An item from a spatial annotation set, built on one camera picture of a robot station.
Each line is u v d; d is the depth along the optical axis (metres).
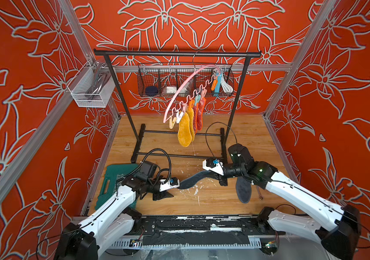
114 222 0.57
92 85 0.83
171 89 0.88
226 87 0.90
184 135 0.82
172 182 0.67
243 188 0.84
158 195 0.70
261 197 0.81
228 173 0.60
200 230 0.73
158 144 1.03
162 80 1.02
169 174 0.67
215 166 0.58
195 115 0.79
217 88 0.89
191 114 0.74
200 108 0.82
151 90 1.00
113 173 0.85
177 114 0.67
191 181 0.72
